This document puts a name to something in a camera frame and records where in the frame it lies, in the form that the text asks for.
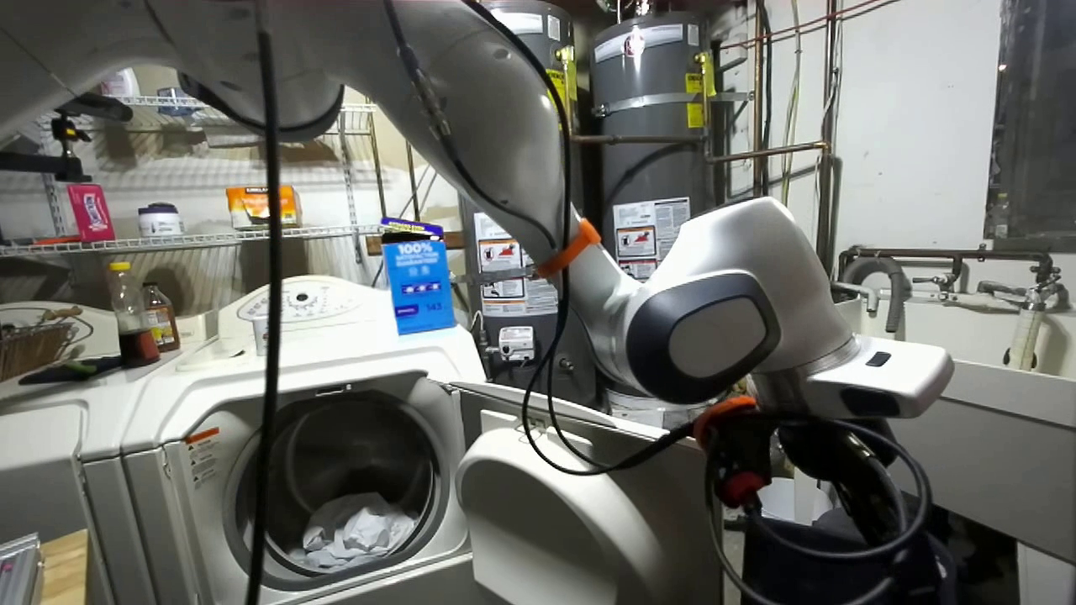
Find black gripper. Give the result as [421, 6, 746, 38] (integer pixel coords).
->
[759, 409, 900, 532]

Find white plastic bucket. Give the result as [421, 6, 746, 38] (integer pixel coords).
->
[744, 475, 841, 532]

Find white utility sink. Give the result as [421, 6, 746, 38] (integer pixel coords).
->
[833, 294, 1076, 569]

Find grey curved spout pipe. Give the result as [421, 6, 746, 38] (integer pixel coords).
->
[839, 251, 917, 341]

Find chrome sink faucet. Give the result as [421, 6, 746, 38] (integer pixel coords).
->
[930, 246, 1076, 345]

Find white washer door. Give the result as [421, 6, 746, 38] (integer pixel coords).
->
[452, 379, 733, 605]

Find grey water heater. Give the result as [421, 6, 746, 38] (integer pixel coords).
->
[590, 6, 733, 283]
[459, 0, 602, 409]

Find yellow warning tag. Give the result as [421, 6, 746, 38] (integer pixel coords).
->
[682, 46, 723, 135]
[547, 44, 590, 136]

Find blue cardboard detergent box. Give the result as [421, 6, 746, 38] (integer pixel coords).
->
[378, 214, 462, 338]

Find white laundry cloth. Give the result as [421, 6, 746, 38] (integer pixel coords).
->
[297, 488, 425, 571]

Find white front-load washing machine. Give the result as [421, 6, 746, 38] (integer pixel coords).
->
[77, 271, 496, 605]

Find orange package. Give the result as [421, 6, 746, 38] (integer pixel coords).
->
[222, 182, 306, 229]

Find white jar dark lid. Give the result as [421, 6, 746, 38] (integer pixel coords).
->
[136, 197, 188, 242]

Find yellow cap dark liquid bottle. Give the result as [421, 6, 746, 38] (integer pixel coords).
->
[105, 256, 166, 365]

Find black flat device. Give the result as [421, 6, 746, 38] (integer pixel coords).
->
[13, 353, 126, 386]

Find pink sign card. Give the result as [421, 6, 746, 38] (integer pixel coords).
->
[60, 178, 121, 246]

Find white dryer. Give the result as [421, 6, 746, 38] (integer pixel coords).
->
[0, 299, 246, 605]

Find wicker basket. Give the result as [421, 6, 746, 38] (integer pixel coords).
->
[0, 299, 102, 384]

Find dark metal wall pipes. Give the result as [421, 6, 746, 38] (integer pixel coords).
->
[715, 0, 900, 323]

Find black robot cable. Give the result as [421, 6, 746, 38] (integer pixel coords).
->
[242, 0, 936, 605]

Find white wire shelf rack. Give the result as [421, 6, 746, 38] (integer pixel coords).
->
[0, 88, 380, 283]

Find black clamp mount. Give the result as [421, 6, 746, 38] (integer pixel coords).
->
[0, 93, 139, 184]

